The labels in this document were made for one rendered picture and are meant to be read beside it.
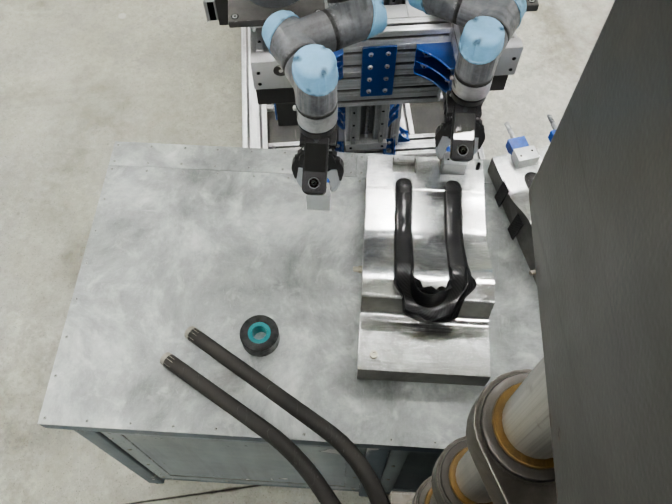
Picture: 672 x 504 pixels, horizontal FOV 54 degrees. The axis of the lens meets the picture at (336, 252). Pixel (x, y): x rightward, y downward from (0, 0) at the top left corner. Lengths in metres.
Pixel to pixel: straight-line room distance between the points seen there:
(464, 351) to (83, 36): 2.40
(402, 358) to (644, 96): 1.12
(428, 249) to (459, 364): 0.24
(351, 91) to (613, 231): 1.62
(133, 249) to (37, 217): 1.18
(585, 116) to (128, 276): 1.32
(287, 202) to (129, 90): 1.53
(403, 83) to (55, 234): 1.43
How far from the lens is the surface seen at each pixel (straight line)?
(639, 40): 0.26
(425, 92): 1.89
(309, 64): 1.13
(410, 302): 1.36
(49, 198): 2.75
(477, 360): 1.36
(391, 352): 1.34
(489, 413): 0.60
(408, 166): 1.55
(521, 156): 1.60
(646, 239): 0.23
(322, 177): 1.25
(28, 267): 2.62
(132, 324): 1.48
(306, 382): 1.38
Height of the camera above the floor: 2.11
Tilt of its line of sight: 61 degrees down
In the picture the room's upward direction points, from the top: straight up
